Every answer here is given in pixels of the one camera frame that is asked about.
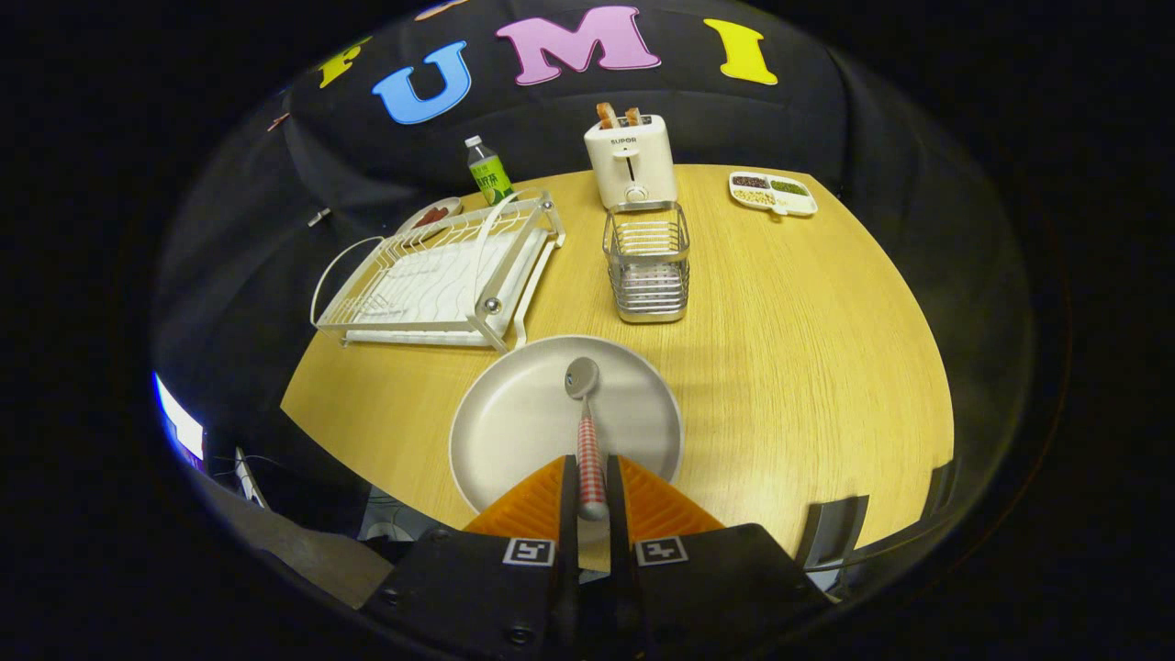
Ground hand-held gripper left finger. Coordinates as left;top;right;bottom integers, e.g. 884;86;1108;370
361;454;581;661

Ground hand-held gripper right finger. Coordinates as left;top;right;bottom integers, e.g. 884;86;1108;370
606;454;834;661

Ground spoon with red checked handle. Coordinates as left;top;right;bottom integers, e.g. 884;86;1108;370
564;356;610;522

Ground grey round plate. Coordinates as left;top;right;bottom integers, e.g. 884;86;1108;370
448;334;686;517

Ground metal wire basket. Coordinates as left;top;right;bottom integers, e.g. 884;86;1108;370
602;201;691;324

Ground white wire dish rack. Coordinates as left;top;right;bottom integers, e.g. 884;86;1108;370
310;188;566;354

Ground small beige plate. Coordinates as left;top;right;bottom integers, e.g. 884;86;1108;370
397;196;464;238

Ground green label drink bottle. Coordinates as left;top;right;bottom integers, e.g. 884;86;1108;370
464;136;517;207

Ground white divided snack tray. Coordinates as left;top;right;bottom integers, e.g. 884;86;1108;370
729;171;819;218

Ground lit screen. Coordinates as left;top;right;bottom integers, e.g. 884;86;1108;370
153;372;208;471

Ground white toaster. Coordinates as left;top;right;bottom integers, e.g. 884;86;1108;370
584;114;678;212

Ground black backdrop cloth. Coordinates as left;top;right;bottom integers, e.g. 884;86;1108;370
151;0;1038;442

